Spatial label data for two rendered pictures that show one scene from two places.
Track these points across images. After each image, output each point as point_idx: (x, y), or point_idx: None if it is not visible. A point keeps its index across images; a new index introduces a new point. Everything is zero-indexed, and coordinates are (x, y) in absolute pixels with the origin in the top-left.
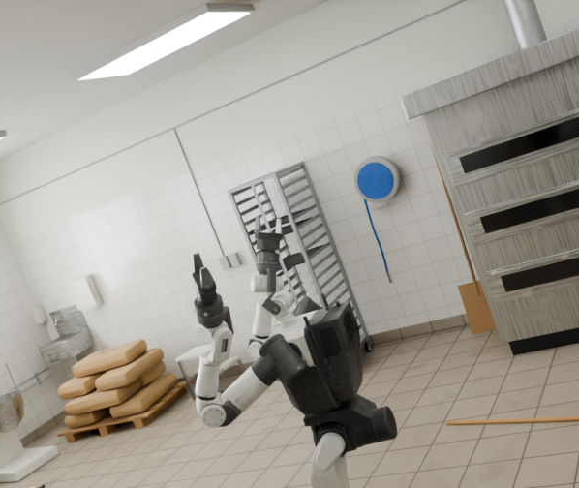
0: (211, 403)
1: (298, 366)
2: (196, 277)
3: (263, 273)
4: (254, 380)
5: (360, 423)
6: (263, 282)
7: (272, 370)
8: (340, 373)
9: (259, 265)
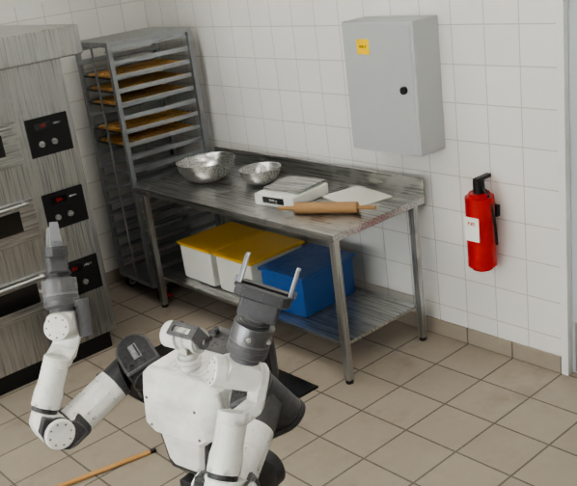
0: (245, 482)
1: (301, 400)
2: (255, 288)
3: (68, 309)
4: (268, 433)
5: (266, 473)
6: (73, 321)
7: (280, 414)
8: None
9: (62, 297)
